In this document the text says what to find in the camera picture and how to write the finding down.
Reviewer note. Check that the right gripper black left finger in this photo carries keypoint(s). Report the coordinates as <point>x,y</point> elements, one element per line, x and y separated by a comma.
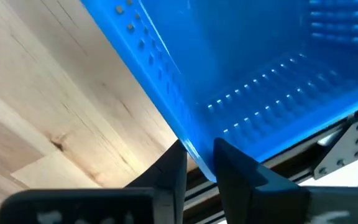
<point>135,205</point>

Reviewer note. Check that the blue slotted plastic basket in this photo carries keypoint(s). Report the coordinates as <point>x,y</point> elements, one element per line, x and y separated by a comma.
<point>244,62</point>

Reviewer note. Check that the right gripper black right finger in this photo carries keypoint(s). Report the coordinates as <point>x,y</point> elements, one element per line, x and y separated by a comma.
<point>259,193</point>

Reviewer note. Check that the grey metal corner bracket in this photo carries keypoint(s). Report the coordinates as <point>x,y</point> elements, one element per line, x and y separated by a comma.
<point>350,146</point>

